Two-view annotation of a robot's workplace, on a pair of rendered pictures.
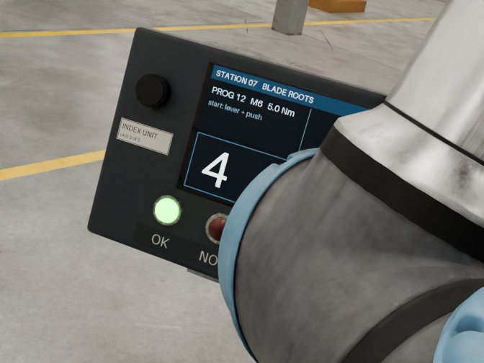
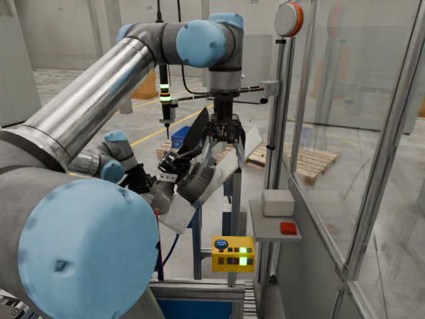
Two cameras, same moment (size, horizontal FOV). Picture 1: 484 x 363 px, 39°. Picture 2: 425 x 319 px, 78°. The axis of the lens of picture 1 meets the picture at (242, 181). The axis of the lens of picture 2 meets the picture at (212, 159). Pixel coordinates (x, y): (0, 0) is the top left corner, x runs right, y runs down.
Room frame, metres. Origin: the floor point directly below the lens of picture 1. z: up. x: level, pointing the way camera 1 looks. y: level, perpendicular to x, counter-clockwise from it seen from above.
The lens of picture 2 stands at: (-0.44, -0.71, 1.78)
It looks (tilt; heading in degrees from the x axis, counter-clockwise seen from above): 24 degrees down; 346
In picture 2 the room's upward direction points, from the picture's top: straight up
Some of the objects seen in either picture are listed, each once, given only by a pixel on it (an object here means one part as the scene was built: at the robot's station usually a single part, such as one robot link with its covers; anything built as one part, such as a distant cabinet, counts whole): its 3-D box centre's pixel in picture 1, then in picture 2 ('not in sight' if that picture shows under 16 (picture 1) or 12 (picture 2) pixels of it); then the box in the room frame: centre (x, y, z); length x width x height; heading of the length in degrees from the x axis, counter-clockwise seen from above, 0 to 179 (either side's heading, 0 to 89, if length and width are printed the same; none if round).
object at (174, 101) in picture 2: not in sight; (168, 110); (0.74, -0.80, 1.50); 0.09 x 0.07 x 0.10; 109
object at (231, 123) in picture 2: not in sight; (224, 116); (0.15, -0.89, 1.62); 0.09 x 0.08 x 0.12; 165
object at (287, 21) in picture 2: not in sight; (288, 20); (0.97, -1.47, 1.88); 0.16 x 0.07 x 0.16; 19
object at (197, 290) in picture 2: not in sight; (138, 288); (0.41, -0.59, 0.82); 0.90 x 0.04 x 0.08; 74
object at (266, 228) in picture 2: not in sight; (272, 218); (0.70, -1.35, 0.85); 0.36 x 0.24 x 0.03; 164
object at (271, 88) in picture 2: not in sight; (269, 88); (0.94, -1.38, 1.54); 0.10 x 0.07 x 0.09; 109
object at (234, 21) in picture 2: not in sight; (224, 43); (0.16, -0.89, 1.78); 0.09 x 0.08 x 0.11; 144
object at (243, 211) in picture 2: not in sight; (233, 221); (0.86, -1.17, 0.73); 0.15 x 0.09 x 0.22; 74
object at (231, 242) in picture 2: not in sight; (232, 254); (0.31, -0.98, 1.02); 0.16 x 0.10 x 0.11; 74
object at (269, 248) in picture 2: not in sight; (266, 273); (0.70, -1.35, 0.42); 0.04 x 0.04 x 0.83; 74
